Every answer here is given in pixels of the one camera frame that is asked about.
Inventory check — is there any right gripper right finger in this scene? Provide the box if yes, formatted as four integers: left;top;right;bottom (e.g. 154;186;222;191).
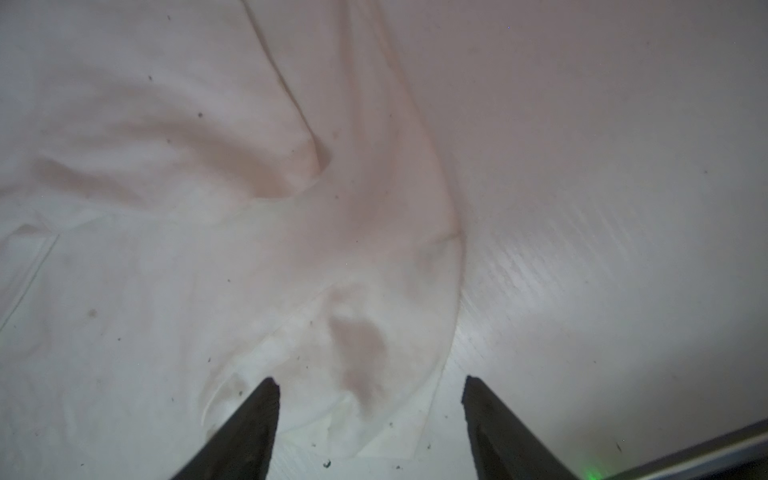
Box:
462;376;575;480

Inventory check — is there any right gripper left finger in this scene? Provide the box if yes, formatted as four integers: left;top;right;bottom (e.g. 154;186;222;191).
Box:
173;377;280;480

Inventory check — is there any white t shirt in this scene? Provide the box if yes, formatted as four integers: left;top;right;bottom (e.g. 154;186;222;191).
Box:
1;1;462;479

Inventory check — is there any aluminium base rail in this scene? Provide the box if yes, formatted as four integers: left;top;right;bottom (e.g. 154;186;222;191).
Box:
610;419;767;480

